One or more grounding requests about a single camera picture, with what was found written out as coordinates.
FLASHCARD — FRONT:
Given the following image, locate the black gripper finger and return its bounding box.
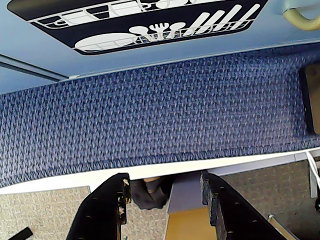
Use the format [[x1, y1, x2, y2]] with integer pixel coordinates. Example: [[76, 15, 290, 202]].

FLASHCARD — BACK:
[[199, 171, 301, 240], [65, 172, 133, 240]]

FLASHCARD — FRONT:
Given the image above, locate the yellow wooden board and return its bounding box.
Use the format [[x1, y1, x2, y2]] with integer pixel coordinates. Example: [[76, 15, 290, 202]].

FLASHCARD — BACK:
[[164, 206, 216, 240]]

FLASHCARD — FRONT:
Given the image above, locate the dark gray rounded object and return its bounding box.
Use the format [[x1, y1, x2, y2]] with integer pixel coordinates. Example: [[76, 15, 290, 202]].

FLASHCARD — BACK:
[[131, 176, 174, 210]]

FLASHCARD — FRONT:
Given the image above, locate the gray blue desk leg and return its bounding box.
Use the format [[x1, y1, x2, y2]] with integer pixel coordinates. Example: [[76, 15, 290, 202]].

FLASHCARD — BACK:
[[168, 174, 205, 213]]

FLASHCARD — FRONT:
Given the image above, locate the blue woven mat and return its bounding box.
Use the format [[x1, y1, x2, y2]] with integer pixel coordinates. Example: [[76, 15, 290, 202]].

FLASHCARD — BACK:
[[0, 44, 320, 188]]

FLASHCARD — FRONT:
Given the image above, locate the black rimmed tan block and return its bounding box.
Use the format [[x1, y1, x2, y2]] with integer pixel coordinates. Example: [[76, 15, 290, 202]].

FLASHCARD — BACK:
[[298, 63, 320, 136]]

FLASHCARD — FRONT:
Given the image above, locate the blue dishwasher door with print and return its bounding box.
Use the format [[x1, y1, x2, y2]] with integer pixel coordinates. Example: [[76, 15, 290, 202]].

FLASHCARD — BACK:
[[0, 0, 320, 83]]

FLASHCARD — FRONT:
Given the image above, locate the white cable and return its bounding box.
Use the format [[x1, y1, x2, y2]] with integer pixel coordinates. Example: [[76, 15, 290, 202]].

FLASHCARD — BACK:
[[305, 150, 320, 198]]

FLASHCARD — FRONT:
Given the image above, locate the gold dishwasher handle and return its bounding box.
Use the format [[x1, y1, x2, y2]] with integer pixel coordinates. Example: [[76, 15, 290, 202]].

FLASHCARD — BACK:
[[283, 7, 320, 32]]

